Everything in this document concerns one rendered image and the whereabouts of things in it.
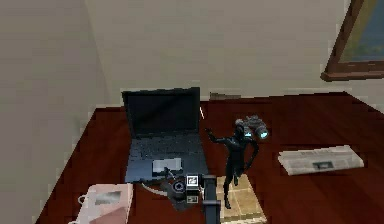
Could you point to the grey binoculars with cyan lenses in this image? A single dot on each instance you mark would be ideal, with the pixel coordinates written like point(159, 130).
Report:
point(255, 128)

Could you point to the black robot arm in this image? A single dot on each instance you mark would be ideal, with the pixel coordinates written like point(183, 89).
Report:
point(210, 193)

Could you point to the brown framed wall picture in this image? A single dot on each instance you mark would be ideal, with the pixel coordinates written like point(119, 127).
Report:
point(363, 40)

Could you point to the black human figure statue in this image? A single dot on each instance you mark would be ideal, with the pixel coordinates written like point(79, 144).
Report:
point(236, 156)

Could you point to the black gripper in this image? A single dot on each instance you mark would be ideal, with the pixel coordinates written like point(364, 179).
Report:
point(178, 187)

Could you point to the dark grey open laptop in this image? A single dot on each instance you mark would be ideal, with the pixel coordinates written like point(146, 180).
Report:
point(163, 133)

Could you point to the thin white stick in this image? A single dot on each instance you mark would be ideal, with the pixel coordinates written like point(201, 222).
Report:
point(202, 112)

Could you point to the dark red wooden table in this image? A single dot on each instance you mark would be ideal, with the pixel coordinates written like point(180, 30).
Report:
point(316, 200)

